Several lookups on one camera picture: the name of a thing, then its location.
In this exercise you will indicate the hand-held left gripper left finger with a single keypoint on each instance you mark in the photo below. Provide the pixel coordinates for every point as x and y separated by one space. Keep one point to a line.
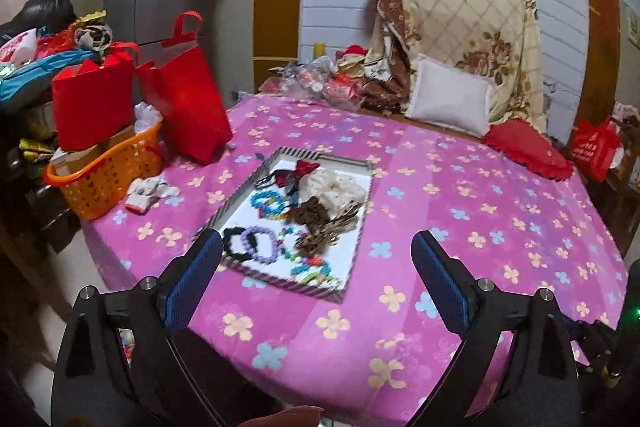
195 282

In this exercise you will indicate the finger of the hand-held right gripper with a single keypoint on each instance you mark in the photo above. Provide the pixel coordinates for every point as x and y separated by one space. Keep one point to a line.
597 347

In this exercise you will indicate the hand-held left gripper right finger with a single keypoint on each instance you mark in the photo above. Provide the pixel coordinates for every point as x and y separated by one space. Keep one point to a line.
440 287

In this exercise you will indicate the white tray with striped border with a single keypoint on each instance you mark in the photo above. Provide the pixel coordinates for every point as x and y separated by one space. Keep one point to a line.
345 164

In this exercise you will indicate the person's left hand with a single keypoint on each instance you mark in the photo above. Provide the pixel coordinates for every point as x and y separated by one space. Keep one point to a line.
285 416

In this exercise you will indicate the pink floral bed sheet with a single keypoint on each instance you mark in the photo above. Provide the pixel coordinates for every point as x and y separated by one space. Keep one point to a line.
450 207

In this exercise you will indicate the white cloth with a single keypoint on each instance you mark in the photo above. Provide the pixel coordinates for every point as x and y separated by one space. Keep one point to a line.
147 114
150 192

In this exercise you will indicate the wooden side cabinet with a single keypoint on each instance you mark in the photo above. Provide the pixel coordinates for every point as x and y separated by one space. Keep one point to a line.
622 202

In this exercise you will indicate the tan hair clip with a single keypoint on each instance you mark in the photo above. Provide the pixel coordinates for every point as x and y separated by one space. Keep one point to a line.
347 217

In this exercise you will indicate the leopard print hair bow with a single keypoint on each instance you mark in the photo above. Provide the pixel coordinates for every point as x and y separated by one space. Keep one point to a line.
315 243

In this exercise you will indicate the orange plastic basket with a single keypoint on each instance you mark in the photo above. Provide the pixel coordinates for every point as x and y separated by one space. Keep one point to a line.
110 177

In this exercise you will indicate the brown scrunchie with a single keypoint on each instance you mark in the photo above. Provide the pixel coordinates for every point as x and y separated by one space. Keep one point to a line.
310 209

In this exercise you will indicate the cream fluffy scrunchie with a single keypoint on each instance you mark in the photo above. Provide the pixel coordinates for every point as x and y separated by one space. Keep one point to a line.
335 184

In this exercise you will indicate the red bow hair clip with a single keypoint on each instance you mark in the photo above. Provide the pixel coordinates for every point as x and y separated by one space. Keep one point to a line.
302 169

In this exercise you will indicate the red frilled cushion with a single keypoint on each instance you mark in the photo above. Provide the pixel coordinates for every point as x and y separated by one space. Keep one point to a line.
525 147

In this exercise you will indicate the red plastic shopping bag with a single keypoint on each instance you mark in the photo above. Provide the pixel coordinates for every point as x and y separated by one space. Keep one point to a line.
595 147

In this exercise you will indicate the cardboard box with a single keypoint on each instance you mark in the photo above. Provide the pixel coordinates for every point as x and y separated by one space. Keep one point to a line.
85 157

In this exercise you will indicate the red tote bag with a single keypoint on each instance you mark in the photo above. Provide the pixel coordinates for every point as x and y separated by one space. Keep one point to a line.
187 107

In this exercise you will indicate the white pillow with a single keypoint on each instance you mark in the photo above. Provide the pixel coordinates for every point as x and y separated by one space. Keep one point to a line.
450 99

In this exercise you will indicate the red paper gift bag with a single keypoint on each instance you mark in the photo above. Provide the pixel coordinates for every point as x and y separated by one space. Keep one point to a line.
92 107

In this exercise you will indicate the red snack wrappers pile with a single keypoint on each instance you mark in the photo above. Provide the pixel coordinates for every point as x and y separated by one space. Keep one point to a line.
345 89

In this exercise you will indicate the clear plastic bags heap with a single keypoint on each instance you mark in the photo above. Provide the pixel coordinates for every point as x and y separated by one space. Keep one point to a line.
307 77

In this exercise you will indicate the red plush hat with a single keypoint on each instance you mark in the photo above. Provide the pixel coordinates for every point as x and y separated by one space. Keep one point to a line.
352 51

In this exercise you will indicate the blue bag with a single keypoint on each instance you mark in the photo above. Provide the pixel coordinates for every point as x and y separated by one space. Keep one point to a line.
45 74

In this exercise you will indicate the yellow small packet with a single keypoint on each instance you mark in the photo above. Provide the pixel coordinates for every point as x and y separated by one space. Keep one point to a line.
318 51

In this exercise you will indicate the cream floral quilt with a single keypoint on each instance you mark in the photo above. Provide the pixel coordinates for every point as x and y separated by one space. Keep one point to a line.
450 7

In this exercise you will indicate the black plastic bag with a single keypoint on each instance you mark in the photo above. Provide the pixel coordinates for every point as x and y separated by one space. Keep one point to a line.
40 9

